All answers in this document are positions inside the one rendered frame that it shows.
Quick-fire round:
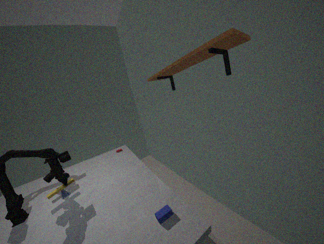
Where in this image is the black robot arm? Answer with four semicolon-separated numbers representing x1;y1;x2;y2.
0;148;71;227

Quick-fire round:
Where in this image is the yellow bar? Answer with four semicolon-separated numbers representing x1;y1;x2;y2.
46;178;75;199

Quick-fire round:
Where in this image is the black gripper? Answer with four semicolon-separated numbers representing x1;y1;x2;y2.
51;165;70;186

